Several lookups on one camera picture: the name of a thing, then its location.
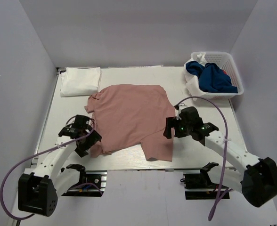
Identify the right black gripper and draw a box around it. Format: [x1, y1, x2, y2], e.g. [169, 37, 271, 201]
[164, 116, 193, 139]

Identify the pink t shirt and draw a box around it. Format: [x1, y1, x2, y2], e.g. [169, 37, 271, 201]
[85, 84, 175, 161]

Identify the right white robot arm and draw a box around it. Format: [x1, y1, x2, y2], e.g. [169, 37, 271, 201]
[163, 107, 277, 207]

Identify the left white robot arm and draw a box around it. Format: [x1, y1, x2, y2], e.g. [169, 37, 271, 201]
[18, 115, 102, 217]

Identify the folded white t shirt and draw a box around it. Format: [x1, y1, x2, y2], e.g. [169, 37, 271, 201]
[60, 67, 101, 97]

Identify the white plastic basket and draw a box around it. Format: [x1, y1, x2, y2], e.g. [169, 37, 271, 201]
[185, 51, 244, 100]

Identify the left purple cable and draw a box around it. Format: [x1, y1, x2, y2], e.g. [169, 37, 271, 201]
[0, 115, 97, 221]

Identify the purple cable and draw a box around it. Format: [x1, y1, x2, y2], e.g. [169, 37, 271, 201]
[173, 96, 233, 221]
[0, 115, 97, 221]

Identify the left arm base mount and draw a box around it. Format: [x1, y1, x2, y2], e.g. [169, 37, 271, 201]
[63, 171, 107, 197]

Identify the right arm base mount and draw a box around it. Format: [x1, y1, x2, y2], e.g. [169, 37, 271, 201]
[180, 162, 219, 200]

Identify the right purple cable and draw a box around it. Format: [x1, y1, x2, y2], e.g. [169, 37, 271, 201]
[173, 96, 233, 221]

